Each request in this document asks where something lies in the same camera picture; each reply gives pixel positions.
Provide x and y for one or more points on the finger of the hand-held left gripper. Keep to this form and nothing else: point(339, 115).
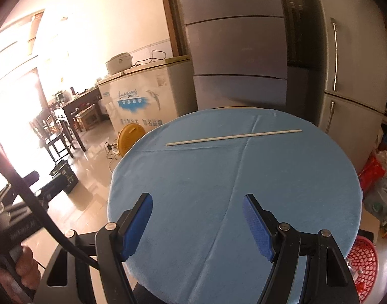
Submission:
point(30, 177)

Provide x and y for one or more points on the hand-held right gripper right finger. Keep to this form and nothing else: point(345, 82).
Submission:
point(258, 228)

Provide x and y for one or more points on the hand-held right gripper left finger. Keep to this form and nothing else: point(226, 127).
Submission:
point(136, 224)

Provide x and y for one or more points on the red plastic basket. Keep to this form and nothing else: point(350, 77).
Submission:
point(362, 256)

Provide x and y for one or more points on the person's left hand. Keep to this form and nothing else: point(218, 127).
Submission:
point(27, 266)

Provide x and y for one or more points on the square plastic bin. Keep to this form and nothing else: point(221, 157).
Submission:
point(65, 179)

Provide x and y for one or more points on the dark wooden chair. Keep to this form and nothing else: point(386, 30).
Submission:
point(51, 133)

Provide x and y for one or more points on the blue tablecloth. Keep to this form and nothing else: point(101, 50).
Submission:
point(212, 171)

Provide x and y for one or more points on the white power strip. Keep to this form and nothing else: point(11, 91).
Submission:
point(111, 147)

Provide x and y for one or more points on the small wooden stool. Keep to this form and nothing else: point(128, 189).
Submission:
point(87, 117)

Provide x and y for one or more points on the yellow floor fan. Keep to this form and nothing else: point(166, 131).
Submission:
point(130, 137)

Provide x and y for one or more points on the long white stick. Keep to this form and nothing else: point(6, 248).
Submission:
point(234, 137)

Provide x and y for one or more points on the red shopping bag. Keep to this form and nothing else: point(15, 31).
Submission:
point(370, 172)

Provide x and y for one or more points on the white chest freezer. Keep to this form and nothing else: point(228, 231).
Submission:
point(168, 101)

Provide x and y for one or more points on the white shopping bag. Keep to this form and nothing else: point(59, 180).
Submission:
point(381, 196)

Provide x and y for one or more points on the white rice cooker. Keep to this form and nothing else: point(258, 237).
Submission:
point(119, 63)

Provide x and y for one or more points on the grey multi-door refrigerator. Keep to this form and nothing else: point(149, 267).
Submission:
point(237, 47)

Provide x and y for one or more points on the silver two-door refrigerator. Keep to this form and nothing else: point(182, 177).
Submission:
point(354, 53)

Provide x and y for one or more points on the wooden door frame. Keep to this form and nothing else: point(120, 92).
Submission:
point(172, 15)

